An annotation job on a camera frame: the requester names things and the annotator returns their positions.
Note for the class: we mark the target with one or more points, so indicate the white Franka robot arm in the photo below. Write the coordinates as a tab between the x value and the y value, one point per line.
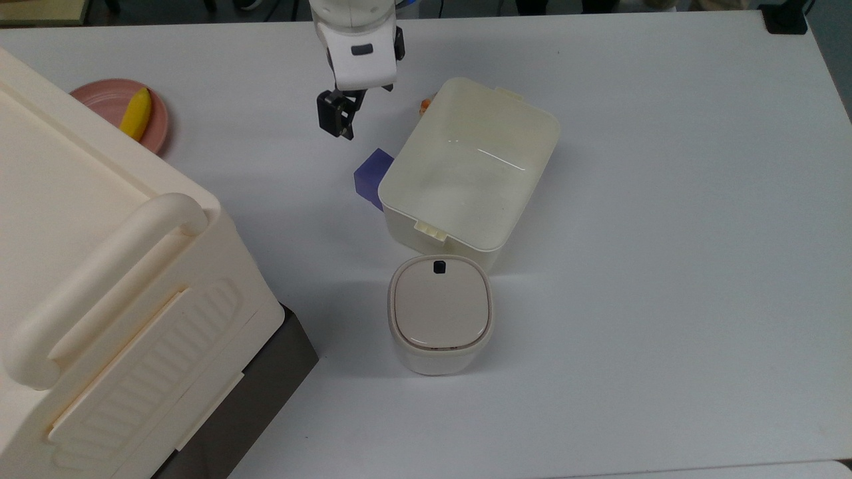
356	26

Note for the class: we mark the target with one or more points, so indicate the open white plastic box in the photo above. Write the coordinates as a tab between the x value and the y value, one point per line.
466	179

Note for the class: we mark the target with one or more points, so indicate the orange glazed bread piece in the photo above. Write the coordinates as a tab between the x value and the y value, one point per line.
426	106

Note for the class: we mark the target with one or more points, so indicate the beige lidded trash can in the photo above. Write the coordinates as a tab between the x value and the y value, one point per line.
439	313

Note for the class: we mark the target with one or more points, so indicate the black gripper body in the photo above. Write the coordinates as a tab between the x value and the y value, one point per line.
356	98

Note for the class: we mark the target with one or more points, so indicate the black clamp at table corner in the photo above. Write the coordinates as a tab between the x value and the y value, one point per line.
785	18

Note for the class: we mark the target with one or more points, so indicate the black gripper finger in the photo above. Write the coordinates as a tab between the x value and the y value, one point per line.
333	114

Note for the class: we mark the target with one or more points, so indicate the purple cube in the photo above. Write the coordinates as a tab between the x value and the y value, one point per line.
371	176

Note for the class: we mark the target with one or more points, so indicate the yellow banana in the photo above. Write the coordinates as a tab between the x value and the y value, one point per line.
136	113

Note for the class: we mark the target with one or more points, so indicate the pink plate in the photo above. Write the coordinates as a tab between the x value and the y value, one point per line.
110	100

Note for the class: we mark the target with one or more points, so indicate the dark wood drawer cabinet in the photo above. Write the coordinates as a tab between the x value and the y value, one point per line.
266	379

